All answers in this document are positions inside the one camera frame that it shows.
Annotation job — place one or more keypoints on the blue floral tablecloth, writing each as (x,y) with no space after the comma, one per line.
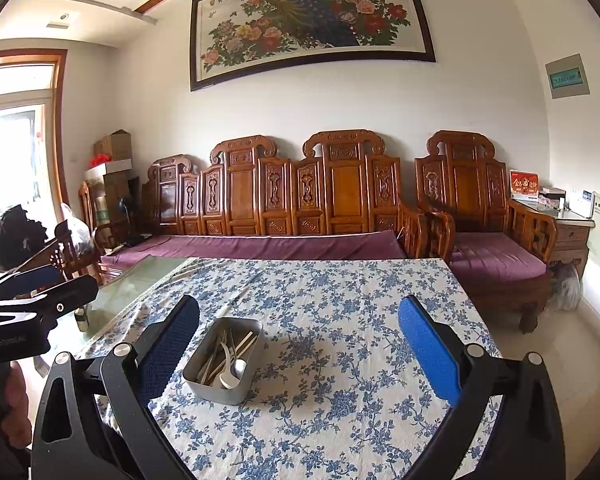
(330,385)

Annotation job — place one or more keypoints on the clear plastic bag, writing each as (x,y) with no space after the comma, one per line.
(76,227)

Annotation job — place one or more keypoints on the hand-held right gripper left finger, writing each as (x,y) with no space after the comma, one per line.
(172,350)

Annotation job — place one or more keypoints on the white flat box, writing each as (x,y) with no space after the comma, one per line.
(109,169)

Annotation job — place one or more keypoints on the small block with black band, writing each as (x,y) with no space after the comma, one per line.
(82,317)

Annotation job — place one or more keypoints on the grey fluffy duster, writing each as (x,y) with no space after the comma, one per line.
(566,287)

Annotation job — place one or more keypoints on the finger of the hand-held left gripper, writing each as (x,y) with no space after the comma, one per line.
(65,297)
(30,280)

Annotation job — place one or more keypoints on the dark cloth pile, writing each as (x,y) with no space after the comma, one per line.
(15,235)

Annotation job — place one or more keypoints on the dark brown chopstick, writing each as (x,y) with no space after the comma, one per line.
(205,367)

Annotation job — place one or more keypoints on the rectangular metal tin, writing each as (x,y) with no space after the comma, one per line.
(215,390)

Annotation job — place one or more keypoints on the brown cardboard box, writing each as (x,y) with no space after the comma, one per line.
(114,145)

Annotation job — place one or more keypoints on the dark wooden cabinet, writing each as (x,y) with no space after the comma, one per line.
(117,195)

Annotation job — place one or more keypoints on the red desk calendar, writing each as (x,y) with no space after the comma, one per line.
(524,186)

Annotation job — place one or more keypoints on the purple armchair cushion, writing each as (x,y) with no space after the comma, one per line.
(495,257)

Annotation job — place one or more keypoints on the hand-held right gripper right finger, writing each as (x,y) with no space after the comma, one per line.
(427,350)

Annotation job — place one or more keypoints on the wooden dining chair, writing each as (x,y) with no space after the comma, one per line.
(72,255)

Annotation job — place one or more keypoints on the person's left hand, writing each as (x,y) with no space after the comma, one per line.
(15,405)

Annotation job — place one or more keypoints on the wooden side table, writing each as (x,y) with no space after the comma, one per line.
(567,240)

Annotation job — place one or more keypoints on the framed peacock flower painting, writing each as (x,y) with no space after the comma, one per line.
(310,20)

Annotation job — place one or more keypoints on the wooden door frame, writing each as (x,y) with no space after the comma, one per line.
(57,135)

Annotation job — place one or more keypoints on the carved wooden armchair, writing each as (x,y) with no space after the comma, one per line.
(465,185)

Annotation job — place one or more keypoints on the carved wooden sofa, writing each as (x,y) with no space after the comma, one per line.
(290,195)

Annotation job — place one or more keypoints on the grey wall panel green label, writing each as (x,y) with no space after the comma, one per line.
(568,76)

